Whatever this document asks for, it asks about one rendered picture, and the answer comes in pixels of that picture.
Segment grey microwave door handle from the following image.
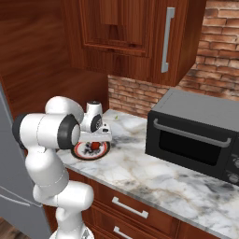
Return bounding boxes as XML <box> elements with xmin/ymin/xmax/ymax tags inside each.
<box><xmin>152</xmin><ymin>118</ymin><xmax>233</xmax><ymax>149</ymax></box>

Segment grey cupboard door handle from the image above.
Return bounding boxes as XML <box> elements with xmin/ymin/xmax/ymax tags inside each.
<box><xmin>160</xmin><ymin>7</ymin><xmax>176</xmax><ymax>75</ymax></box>

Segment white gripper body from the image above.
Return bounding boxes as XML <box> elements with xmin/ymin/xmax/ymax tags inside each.
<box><xmin>79</xmin><ymin>129</ymin><xmax>113</xmax><ymax>145</ymax></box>

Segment grey drawer handle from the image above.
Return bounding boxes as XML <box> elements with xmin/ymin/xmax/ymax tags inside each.
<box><xmin>110</xmin><ymin>196</ymin><xmax>150</xmax><ymax>220</ymax></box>
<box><xmin>112</xmin><ymin>225</ymin><xmax>135</xmax><ymax>239</ymax></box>

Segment brown wooden cupboard door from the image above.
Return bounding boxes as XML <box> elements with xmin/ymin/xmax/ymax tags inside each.
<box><xmin>63</xmin><ymin>0</ymin><xmax>190</xmax><ymax>86</ymax></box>

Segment brown wooden drawer front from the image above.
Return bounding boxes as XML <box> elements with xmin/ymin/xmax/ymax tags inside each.
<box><xmin>81</xmin><ymin>204</ymin><xmax>157</xmax><ymax>239</ymax></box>
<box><xmin>88</xmin><ymin>178</ymin><xmax>181</xmax><ymax>239</ymax></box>

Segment black microwave door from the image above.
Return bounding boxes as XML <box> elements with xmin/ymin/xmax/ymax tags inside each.
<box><xmin>145</xmin><ymin>111</ymin><xmax>236</xmax><ymax>182</ymax></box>

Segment red-rimmed white plate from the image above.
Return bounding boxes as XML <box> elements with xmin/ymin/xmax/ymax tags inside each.
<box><xmin>70</xmin><ymin>140</ymin><xmax>112</xmax><ymax>162</ymax></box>

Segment black microwave oven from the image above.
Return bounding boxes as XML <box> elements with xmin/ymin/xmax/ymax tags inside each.
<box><xmin>144</xmin><ymin>87</ymin><xmax>239</xmax><ymax>188</ymax></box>

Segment brown wooden wall cupboard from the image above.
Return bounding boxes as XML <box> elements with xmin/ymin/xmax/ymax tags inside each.
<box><xmin>60</xmin><ymin>0</ymin><xmax>208</xmax><ymax>88</ymax></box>

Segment grey fridge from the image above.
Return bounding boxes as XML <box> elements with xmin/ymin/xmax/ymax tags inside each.
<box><xmin>0</xmin><ymin>77</ymin><xmax>53</xmax><ymax>239</ymax></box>

